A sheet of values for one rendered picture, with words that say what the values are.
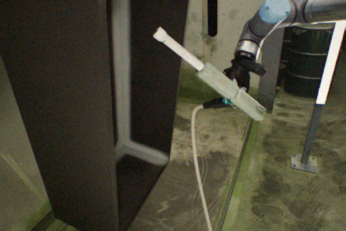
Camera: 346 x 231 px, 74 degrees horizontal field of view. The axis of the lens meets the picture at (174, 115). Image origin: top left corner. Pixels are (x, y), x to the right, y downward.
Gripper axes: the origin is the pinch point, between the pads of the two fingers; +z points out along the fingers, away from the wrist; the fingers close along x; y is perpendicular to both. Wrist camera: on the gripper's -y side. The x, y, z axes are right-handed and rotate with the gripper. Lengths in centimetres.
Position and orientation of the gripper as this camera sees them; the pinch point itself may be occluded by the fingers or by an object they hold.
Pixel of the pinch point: (232, 102)
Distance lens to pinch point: 84.3
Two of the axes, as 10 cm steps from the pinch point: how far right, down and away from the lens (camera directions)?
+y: -5.2, 0.6, 8.5
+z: -3.8, 8.8, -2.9
